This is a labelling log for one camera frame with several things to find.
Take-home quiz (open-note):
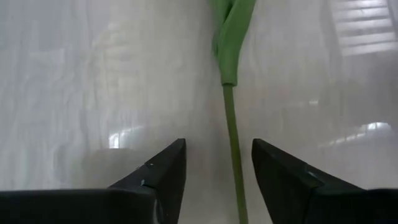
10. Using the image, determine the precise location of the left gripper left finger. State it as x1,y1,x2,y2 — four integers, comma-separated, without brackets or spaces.
0,138,187,224

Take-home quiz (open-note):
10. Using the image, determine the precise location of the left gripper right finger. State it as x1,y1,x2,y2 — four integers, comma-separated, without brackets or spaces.
251,138,398,224

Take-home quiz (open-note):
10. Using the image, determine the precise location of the pink artificial tulip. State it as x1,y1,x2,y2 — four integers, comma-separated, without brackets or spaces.
210,0,258,224

